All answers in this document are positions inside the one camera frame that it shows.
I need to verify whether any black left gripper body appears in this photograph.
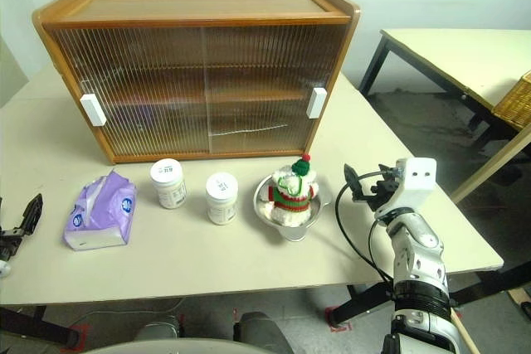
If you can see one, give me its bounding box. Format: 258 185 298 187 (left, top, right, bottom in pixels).
0 225 24 262

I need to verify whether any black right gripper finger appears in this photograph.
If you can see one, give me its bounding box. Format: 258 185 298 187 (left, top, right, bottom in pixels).
343 162 363 203

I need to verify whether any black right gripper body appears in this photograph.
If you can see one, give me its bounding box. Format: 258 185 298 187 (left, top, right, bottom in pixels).
361 167 406 212

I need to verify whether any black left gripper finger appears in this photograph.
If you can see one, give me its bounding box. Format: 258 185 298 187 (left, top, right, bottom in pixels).
18 193 44 236

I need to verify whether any knitted snowman doll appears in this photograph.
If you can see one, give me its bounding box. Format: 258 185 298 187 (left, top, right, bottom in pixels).
267 153 319 229

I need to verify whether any stainless steel bowl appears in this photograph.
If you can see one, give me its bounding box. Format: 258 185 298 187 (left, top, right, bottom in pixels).
252 174 333 243

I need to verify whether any purple tissue pack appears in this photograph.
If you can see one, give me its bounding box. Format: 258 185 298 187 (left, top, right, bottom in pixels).
61 168 138 252

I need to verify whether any white door handle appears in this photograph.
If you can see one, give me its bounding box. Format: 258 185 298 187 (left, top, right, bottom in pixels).
305 87 327 119
80 94 107 127

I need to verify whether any white lidded jar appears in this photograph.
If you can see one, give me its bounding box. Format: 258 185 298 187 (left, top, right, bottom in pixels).
205 172 240 226
149 158 188 210

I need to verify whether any ribbed sliding door with crack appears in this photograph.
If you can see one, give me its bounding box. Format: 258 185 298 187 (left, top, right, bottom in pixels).
202 24 348 154

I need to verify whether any ribbed glass sliding door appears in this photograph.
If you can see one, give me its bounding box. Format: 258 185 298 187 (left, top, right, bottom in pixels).
52 27 211 158

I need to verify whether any wooden cabinet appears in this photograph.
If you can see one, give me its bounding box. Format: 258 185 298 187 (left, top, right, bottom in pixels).
32 0 361 165

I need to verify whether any cream table with black legs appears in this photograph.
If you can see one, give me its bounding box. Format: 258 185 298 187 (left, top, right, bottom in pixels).
358 28 531 133

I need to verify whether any wicker basket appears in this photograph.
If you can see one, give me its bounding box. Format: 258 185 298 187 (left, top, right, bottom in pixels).
491 70 531 132

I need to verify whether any light wooden stick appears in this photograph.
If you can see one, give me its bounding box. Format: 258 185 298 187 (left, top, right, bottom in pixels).
449 305 481 354

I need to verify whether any grey robot torso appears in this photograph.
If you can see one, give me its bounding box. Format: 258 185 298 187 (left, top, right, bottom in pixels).
82 337 269 354

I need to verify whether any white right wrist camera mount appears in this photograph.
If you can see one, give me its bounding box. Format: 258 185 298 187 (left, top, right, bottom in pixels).
374 158 438 219

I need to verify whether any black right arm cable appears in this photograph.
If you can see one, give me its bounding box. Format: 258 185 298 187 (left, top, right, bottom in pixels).
334 162 397 289

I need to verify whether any light wooden rack frame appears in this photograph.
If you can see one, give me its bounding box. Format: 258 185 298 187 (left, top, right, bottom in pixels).
450 122 531 205

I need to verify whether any black table leg frame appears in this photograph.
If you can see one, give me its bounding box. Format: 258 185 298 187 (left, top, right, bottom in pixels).
0 260 531 347

